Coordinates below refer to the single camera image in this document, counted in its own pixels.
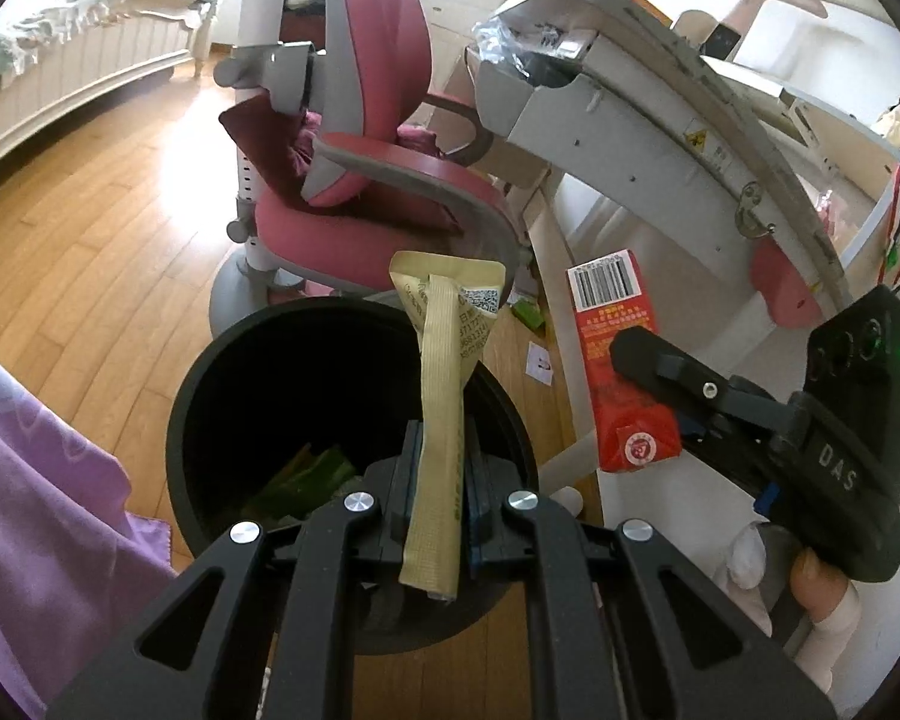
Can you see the clear plastic bag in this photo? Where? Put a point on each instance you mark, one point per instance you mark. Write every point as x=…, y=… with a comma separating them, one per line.
x=525, y=45

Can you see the white dresser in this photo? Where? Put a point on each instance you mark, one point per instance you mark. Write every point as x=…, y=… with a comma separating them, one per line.
x=457, y=22

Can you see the green scrap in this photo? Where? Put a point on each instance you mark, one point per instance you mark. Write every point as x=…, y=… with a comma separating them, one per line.
x=529, y=316

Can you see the white paper scrap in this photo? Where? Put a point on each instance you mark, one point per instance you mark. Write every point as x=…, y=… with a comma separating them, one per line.
x=541, y=361

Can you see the green wrapper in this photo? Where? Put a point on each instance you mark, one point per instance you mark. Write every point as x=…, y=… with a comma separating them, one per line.
x=307, y=476

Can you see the black trash bin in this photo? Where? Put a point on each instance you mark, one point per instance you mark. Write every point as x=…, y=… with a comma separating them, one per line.
x=217, y=405

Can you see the beige stick sachet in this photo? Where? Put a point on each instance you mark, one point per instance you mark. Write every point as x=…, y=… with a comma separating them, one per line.
x=439, y=390

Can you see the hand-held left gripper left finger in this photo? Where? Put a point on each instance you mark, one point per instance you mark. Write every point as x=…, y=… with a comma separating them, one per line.
x=412, y=465

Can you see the pink desk chair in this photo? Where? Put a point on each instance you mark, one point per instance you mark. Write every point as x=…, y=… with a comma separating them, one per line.
x=375, y=90

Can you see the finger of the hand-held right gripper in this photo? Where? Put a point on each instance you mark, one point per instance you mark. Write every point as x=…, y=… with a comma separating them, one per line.
x=682, y=375
x=727, y=465

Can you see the red drink carton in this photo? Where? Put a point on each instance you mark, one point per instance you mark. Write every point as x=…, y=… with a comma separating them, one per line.
x=615, y=315

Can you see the dark red cushion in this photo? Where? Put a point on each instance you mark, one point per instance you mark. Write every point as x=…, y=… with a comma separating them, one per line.
x=270, y=146

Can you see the grey white study desk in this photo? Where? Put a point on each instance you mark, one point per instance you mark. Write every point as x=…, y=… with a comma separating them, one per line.
x=667, y=135

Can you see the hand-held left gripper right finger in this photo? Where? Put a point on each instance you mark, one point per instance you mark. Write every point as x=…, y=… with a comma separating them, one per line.
x=474, y=495

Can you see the floral quilt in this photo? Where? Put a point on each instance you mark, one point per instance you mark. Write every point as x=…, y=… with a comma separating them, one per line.
x=82, y=11

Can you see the purple tablecloth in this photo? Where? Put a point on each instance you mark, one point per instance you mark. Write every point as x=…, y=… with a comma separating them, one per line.
x=37, y=525

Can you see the white bed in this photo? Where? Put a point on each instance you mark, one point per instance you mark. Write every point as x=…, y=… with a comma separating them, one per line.
x=60, y=82

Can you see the person's right hand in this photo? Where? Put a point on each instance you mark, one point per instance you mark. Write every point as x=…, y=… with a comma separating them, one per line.
x=821, y=577

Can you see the metal desk hook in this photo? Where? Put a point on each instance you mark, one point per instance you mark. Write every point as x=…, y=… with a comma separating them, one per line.
x=754, y=210

